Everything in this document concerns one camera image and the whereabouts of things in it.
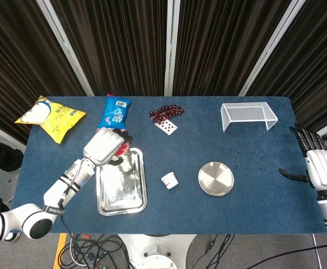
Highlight yellow snack bag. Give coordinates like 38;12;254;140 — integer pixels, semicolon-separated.
14;95;87;145

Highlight red grape bunch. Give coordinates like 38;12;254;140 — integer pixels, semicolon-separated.
149;104;185;123

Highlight playing card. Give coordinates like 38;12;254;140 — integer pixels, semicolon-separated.
155;118;179;136

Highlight rectangular steel tray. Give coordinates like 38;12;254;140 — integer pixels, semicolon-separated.
96;147;148;217

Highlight black cable with inline box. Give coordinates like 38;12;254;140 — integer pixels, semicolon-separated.
195;234;236;269

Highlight white partition post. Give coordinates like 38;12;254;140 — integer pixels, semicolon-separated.
238;0;307;98
35;0;95;98
163;0;181;98

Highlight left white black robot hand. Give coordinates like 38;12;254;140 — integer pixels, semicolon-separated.
82;127;133;166

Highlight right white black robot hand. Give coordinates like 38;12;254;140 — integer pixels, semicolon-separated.
278;123;327;192

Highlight white wire mesh rack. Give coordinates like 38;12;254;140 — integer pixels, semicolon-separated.
220;101;279;132

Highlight green can with red lid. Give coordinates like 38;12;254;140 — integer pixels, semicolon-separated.
115;141;133;171

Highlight blue snack bag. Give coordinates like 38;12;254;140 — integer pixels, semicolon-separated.
96;94;132;133

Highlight tangled black floor cables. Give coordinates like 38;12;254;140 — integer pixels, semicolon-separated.
59;215;136;269

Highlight yellow floor tape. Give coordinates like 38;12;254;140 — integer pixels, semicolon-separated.
53;233;68;269

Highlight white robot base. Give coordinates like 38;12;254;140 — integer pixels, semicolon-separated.
118;234;197;269

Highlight small white cup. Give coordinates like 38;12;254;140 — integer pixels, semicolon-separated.
160;171;180;191

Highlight round steel plate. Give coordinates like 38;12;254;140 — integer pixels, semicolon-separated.
198;161;235;197

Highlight dark pleated curtain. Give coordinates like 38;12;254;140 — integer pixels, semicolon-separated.
173;0;292;97
0;0;87;143
50;0;169;97
247;0;327;141

